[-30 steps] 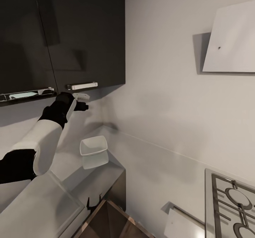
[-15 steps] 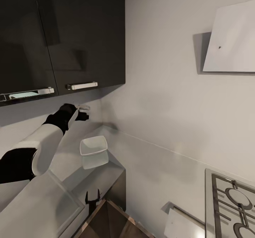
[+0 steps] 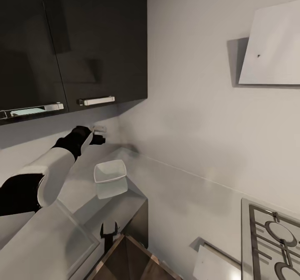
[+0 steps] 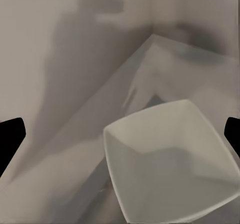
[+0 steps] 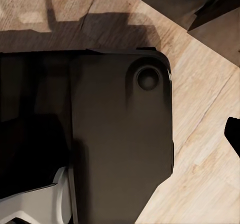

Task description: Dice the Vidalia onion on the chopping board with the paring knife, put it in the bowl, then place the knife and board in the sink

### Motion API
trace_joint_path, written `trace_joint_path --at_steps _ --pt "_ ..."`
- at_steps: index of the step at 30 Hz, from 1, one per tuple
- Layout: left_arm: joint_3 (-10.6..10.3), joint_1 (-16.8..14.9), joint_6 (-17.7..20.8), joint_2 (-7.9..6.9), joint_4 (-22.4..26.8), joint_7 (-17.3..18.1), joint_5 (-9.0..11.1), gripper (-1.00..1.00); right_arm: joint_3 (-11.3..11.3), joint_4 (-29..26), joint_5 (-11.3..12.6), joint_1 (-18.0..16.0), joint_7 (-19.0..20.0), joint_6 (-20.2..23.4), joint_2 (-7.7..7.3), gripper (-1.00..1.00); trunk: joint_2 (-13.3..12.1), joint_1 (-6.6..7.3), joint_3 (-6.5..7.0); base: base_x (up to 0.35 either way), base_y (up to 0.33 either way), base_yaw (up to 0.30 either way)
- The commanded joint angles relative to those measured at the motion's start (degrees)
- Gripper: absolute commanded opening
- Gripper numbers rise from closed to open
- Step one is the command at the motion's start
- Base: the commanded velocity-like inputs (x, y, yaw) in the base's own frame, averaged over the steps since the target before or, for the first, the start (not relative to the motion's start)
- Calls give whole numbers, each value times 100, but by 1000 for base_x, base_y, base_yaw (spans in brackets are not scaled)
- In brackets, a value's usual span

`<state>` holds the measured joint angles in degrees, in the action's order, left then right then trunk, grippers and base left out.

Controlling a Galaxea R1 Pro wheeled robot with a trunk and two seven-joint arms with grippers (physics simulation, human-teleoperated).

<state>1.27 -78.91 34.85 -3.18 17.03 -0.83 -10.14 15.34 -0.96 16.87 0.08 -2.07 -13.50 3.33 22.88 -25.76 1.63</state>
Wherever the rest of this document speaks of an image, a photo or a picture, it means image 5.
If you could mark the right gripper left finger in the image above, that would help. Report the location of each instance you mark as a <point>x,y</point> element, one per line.
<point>12,133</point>

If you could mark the oven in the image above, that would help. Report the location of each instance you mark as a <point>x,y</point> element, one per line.
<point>218,27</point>

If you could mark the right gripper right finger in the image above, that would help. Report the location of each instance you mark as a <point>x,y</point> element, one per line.
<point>232,133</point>

